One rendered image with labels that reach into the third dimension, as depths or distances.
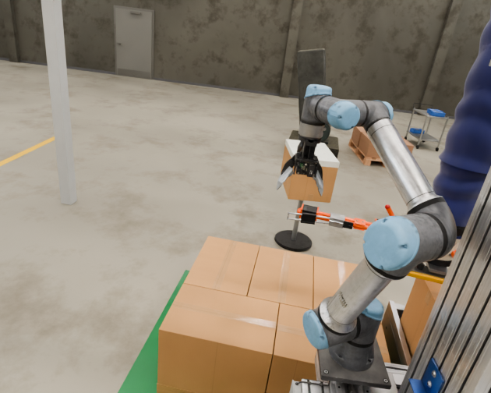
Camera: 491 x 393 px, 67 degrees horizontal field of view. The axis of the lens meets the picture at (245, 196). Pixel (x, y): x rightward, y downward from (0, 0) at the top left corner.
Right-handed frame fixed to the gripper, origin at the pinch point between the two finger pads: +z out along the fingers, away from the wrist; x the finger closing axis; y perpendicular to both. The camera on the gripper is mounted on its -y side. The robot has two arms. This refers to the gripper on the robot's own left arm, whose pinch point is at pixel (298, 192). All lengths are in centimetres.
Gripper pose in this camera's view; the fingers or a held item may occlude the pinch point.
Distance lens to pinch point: 127.1
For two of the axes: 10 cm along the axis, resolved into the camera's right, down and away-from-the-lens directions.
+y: -0.8, 4.0, -9.1
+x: 9.9, 1.4, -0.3
